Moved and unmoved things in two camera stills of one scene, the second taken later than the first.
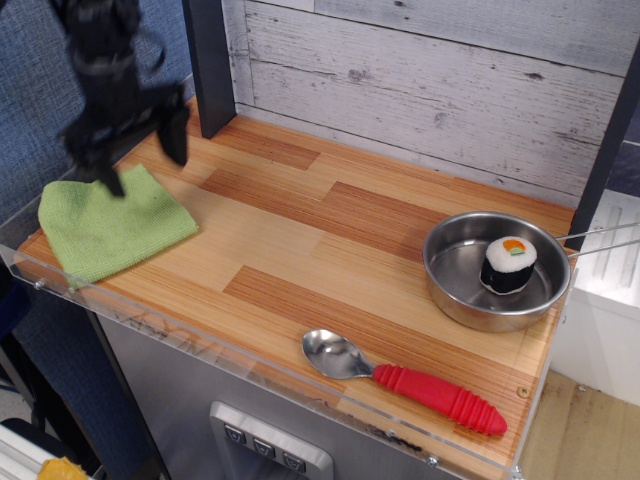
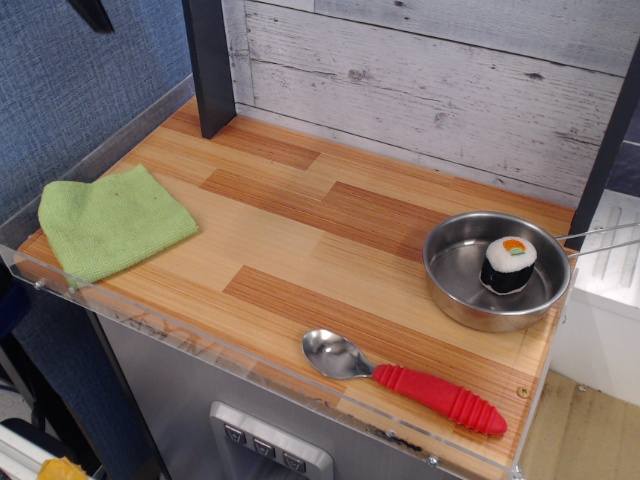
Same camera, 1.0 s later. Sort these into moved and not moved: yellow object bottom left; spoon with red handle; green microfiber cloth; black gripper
Moved: black gripper
Not moved: green microfiber cloth; spoon with red handle; yellow object bottom left
